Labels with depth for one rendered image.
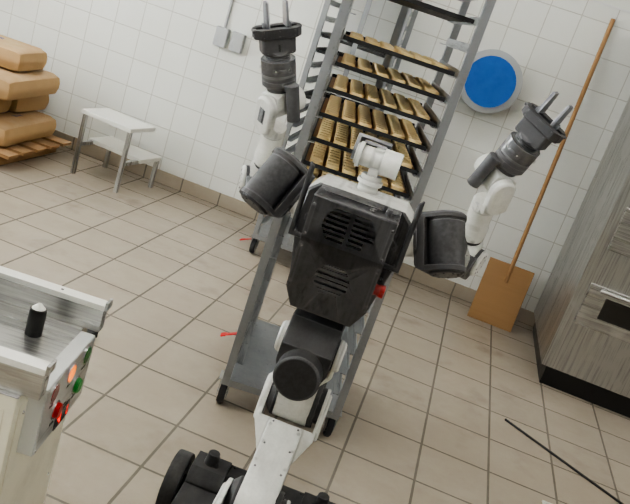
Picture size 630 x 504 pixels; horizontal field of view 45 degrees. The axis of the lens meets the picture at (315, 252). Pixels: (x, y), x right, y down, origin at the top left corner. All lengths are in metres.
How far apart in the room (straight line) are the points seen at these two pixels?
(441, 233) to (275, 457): 0.81
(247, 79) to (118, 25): 1.02
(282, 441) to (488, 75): 3.34
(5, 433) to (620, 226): 3.47
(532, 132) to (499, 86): 3.16
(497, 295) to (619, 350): 0.98
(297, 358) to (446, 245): 0.44
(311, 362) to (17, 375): 0.70
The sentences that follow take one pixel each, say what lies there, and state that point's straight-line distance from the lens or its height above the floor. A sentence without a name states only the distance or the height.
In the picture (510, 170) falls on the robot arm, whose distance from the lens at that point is 1.94.
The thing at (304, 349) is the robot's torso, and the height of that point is 0.83.
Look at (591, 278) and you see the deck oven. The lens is 4.39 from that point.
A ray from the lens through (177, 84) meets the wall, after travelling 5.66.
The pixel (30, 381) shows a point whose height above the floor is 0.87.
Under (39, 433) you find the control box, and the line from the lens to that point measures 1.46.
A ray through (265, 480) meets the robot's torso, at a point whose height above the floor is 0.36.
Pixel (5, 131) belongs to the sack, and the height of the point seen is 0.23.
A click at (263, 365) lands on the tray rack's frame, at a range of 3.20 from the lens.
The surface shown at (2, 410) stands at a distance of 1.39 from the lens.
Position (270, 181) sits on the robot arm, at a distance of 1.84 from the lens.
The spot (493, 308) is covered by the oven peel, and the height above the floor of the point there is 0.11.
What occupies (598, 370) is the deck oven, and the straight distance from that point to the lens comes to 4.56.
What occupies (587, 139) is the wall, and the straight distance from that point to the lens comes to 5.26.
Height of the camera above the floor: 1.58
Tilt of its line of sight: 17 degrees down
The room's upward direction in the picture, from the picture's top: 19 degrees clockwise
